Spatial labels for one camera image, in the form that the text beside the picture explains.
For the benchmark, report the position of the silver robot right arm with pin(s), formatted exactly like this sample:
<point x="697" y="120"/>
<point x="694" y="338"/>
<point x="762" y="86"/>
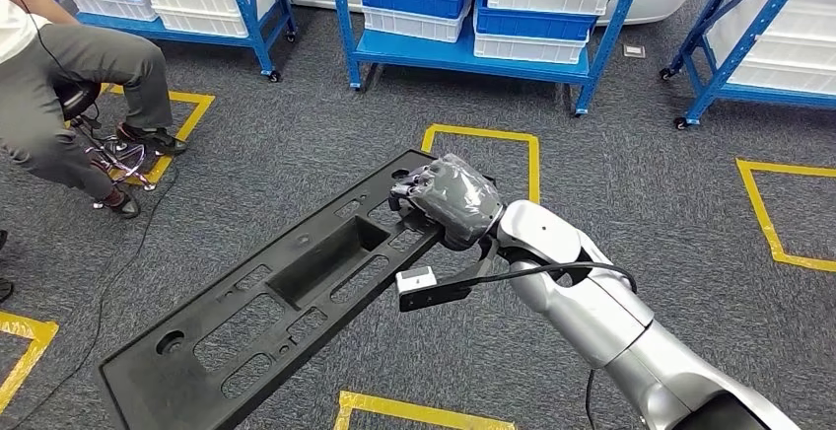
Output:
<point x="601" y="309"/>

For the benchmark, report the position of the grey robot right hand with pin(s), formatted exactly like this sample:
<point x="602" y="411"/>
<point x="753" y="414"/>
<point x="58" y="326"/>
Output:
<point x="457" y="198"/>

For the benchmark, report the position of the blue metal shelf rack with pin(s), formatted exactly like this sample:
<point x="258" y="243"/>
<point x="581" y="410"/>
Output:
<point x="117" y="24"/>
<point x="457" y="58"/>
<point x="784" y="97"/>

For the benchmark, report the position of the yellow floor tape square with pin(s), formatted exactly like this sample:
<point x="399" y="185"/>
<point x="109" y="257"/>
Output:
<point x="33" y="326"/>
<point x="784" y="168"/>
<point x="418" y="409"/>
<point x="483" y="133"/>
<point x="189" y="96"/>

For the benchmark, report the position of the person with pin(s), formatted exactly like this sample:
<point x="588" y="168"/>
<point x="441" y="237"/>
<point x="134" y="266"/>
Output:
<point x="65" y="87"/>

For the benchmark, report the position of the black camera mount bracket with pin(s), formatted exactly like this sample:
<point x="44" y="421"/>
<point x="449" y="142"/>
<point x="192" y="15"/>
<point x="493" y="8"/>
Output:
<point x="444" y="293"/>

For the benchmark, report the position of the grey floor socket plate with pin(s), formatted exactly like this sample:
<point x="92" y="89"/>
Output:
<point x="634" y="51"/>

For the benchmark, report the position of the black chrome stool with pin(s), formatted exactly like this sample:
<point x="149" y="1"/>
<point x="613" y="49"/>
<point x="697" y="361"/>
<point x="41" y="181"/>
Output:
<point x="78" y="97"/>

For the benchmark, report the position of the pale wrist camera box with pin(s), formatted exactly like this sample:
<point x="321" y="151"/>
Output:
<point x="415" y="280"/>

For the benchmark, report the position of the black plastic plate part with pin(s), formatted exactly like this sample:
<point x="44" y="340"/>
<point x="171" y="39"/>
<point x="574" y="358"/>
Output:
<point x="326" y="260"/>

